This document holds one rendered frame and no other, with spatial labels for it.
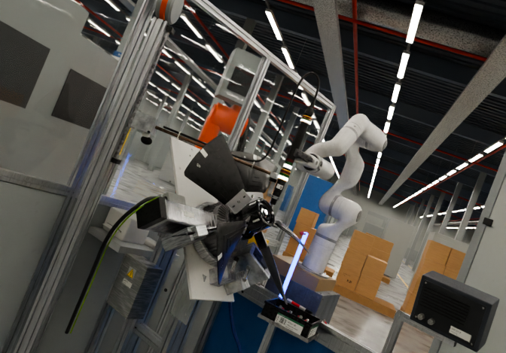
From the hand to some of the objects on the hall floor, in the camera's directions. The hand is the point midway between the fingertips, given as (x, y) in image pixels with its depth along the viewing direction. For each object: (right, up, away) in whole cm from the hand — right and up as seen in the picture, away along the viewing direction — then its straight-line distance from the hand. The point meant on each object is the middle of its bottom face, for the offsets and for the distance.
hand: (293, 152), depth 200 cm
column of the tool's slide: (-122, -112, -2) cm, 166 cm away
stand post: (-71, -132, -10) cm, 150 cm away
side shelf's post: (-103, -120, +19) cm, 159 cm away
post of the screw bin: (-38, -146, +1) cm, 151 cm away
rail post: (-60, -139, +43) cm, 157 cm away
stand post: (-88, -126, +4) cm, 154 cm away
